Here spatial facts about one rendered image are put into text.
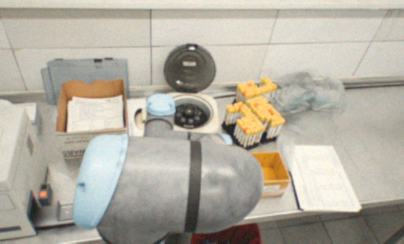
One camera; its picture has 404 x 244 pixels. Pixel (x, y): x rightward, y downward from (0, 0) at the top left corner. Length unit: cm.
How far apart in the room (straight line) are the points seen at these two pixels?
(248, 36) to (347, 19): 45
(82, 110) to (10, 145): 47
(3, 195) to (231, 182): 72
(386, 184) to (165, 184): 122
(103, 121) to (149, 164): 98
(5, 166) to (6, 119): 17
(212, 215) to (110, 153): 13
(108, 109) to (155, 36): 35
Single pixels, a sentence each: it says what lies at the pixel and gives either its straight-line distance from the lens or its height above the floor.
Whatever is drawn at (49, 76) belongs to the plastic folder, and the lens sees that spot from 149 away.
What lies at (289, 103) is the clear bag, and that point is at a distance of 153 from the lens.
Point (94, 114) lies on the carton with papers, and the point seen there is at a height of 94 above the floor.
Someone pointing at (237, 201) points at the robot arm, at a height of 156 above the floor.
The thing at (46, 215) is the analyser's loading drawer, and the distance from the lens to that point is 116.
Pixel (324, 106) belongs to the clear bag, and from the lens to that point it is 166.
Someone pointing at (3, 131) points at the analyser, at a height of 117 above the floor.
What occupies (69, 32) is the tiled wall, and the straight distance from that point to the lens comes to 137.
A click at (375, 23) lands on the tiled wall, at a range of 174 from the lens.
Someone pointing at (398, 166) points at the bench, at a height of 88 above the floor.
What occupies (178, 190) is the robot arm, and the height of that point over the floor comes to 157.
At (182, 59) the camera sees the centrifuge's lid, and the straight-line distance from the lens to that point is 140.
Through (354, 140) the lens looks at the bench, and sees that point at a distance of 160.
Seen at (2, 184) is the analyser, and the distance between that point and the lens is 95.
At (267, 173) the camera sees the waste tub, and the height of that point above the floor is 88.
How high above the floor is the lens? 188
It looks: 45 degrees down
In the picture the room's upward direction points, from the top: 8 degrees clockwise
